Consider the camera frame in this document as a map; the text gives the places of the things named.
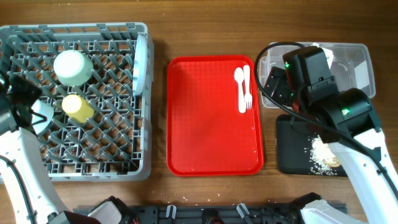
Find white plastic fork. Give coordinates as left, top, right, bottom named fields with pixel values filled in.
left=243, top=65, right=252, bottom=110

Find white plastic spoon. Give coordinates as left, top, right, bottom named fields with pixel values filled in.
left=234, top=67, right=246, bottom=114

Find mint green bowl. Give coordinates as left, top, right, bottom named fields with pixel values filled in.
left=53, top=50, right=93, bottom=86

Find yellow plastic cup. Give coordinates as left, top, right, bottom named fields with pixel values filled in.
left=62, top=95, right=95, bottom=123

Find light blue round plate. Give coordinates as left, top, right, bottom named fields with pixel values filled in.
left=132, top=35, right=148, bottom=96

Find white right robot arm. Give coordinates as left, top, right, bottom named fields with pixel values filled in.
left=276, top=65, right=397, bottom=223

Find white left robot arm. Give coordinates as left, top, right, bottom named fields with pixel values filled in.
left=1, top=75, right=140, bottom=224

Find clear plastic waste bin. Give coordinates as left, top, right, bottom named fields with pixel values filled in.
left=256, top=42, right=375, bottom=110

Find grey plastic dishwasher rack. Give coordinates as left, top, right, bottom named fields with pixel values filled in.
left=1, top=22, right=154, bottom=182

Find black plastic tray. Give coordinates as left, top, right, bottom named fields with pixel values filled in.
left=275, top=114, right=346, bottom=177

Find red plastic serving tray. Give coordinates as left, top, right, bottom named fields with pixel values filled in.
left=166, top=55, right=264, bottom=177

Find spilled rice food scraps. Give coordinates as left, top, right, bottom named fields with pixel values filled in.
left=309, top=136, right=341, bottom=175

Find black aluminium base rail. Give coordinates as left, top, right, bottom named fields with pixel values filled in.
left=74, top=203, right=348, bottom=224

